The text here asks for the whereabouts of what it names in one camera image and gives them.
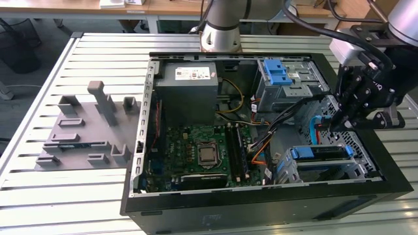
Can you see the grey parts rack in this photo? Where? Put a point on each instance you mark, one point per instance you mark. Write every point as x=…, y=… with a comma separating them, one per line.
x=91, y=137

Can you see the small white box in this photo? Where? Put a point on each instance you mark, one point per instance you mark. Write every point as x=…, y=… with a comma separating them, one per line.
x=134, y=2

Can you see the metal optical drive cage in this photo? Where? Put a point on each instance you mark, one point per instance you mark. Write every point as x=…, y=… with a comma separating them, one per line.
x=271, y=98

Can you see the metal disk bay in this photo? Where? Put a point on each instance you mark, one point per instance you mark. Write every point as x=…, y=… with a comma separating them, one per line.
x=330, y=165

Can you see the white flat box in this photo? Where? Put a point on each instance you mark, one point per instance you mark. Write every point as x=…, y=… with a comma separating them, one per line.
x=112, y=5

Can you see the grey desk foot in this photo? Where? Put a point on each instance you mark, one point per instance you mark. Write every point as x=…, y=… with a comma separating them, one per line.
x=4, y=94

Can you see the black graphics card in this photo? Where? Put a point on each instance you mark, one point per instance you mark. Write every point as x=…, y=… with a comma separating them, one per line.
x=202, y=180

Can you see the black RAM slot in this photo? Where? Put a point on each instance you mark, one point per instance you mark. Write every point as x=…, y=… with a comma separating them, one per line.
x=231, y=151

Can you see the silver CPU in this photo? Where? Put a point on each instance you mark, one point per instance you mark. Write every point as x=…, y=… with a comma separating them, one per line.
x=207, y=154

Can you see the green motherboard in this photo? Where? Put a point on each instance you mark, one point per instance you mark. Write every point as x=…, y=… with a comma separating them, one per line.
x=178, y=139

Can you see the hard disk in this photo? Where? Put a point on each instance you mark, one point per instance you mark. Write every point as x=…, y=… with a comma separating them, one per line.
x=302, y=153

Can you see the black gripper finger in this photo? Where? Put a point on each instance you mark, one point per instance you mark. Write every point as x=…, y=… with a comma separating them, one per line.
x=350, y=80
x=362, y=117

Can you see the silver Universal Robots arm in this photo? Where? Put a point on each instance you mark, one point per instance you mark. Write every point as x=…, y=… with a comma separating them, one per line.
x=222, y=36

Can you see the grey power supply unit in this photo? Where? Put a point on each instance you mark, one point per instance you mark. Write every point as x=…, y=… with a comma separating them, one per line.
x=186, y=98

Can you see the black mesh waste bin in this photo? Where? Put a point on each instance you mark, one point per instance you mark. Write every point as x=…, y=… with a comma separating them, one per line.
x=19, y=49

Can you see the wooden desk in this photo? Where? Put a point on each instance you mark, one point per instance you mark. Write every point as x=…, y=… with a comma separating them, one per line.
x=98, y=11

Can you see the blue drive latch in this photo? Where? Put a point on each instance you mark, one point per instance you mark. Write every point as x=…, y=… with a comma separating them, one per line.
x=275, y=73

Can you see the installed RAM stick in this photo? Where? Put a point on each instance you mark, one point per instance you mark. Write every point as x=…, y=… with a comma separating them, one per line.
x=243, y=156

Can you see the RAM stick in rack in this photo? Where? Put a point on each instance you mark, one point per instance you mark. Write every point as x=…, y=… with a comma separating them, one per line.
x=74, y=146

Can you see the black PC case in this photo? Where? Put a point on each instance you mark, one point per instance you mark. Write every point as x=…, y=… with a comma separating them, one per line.
x=228, y=208

